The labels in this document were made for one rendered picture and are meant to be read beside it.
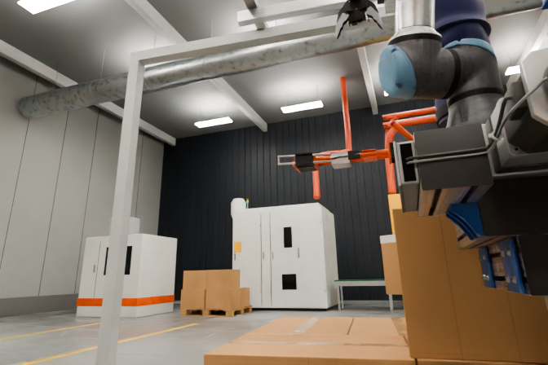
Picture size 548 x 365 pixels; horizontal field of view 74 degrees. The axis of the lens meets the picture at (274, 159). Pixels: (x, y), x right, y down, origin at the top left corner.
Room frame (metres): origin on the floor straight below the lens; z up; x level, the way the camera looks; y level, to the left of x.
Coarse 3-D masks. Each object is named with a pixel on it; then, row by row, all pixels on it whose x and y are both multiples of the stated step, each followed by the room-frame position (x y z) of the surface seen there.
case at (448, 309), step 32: (416, 224) 1.07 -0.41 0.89; (448, 224) 1.05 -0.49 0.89; (416, 256) 1.07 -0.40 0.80; (448, 256) 1.05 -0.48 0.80; (416, 288) 1.08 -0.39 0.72; (448, 288) 1.05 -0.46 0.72; (480, 288) 1.03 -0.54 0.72; (416, 320) 1.08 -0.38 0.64; (448, 320) 1.06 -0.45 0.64; (480, 320) 1.03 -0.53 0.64; (512, 320) 1.01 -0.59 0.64; (544, 320) 0.99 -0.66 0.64; (416, 352) 1.08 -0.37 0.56; (448, 352) 1.06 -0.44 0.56; (480, 352) 1.04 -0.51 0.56; (512, 352) 1.02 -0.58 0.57; (544, 352) 0.99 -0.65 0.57
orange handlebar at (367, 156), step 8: (360, 152) 1.28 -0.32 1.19; (368, 152) 1.27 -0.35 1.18; (376, 152) 1.26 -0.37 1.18; (384, 152) 1.26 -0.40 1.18; (320, 160) 1.33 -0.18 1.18; (328, 160) 1.32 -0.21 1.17; (352, 160) 1.33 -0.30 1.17; (360, 160) 1.32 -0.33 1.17; (368, 160) 1.31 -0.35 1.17; (376, 160) 1.31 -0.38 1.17
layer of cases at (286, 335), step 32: (288, 320) 2.00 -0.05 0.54; (320, 320) 1.97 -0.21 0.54; (352, 320) 1.97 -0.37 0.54; (384, 320) 1.91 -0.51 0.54; (224, 352) 1.23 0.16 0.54; (256, 352) 1.21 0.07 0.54; (288, 352) 1.20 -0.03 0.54; (320, 352) 1.19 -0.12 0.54; (352, 352) 1.18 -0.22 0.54; (384, 352) 1.17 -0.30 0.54
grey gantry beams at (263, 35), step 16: (256, 0) 2.87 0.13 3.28; (496, 0) 2.74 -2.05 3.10; (512, 0) 2.75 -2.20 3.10; (336, 16) 3.03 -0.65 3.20; (384, 16) 2.93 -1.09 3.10; (256, 32) 3.23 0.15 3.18; (272, 32) 3.19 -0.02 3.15; (288, 32) 3.15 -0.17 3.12; (304, 32) 3.13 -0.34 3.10; (320, 32) 3.14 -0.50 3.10; (160, 48) 3.49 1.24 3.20; (176, 48) 3.45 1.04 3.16; (192, 48) 3.40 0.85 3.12; (208, 48) 3.37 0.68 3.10; (224, 48) 3.38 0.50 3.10; (240, 48) 3.39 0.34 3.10; (144, 64) 3.66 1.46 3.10
